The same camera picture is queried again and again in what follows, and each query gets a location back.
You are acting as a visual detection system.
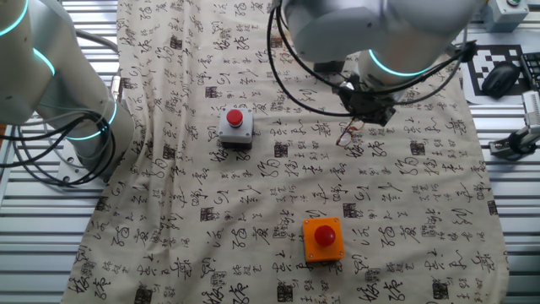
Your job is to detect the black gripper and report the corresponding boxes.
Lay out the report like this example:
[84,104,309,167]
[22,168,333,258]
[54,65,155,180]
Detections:
[339,82,397,127]

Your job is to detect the dark red framed glasses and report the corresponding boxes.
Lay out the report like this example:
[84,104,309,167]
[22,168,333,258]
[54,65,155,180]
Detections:
[335,117,367,148]

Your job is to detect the black white marker sheet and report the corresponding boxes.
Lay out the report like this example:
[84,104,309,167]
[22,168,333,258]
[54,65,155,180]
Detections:
[457,43,533,106]

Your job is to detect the grey box large red button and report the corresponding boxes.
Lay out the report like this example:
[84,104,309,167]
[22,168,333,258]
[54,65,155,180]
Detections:
[218,106,255,149]

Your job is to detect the beige calligraphy print cloth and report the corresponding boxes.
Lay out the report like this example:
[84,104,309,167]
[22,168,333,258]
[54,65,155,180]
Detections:
[61,0,510,304]

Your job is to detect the black computer mouse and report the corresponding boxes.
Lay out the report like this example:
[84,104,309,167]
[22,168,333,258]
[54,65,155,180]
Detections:
[481,60,521,100]

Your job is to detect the orange box red button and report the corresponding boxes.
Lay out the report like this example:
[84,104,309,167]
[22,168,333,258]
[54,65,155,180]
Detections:
[301,216,346,263]

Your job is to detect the grey box green button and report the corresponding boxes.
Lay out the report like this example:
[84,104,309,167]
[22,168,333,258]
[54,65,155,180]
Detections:
[482,0,530,34]

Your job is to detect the black keyboard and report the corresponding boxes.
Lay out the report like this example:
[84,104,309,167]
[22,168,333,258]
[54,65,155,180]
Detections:
[519,52,540,92]

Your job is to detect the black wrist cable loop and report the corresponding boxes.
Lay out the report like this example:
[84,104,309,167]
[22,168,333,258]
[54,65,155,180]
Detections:
[266,3,478,118]

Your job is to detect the camera mount clamp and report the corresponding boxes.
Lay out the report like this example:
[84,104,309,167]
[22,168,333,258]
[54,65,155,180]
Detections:
[488,125,540,160]

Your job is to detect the black base cable bundle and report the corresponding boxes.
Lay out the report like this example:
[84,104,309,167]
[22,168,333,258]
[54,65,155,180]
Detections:
[0,107,119,187]

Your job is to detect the grey cable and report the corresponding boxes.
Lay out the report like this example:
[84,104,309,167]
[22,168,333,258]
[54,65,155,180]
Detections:
[73,28,120,54]

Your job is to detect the metal base plate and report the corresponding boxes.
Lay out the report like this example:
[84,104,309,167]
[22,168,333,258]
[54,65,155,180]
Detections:
[57,149,111,192]

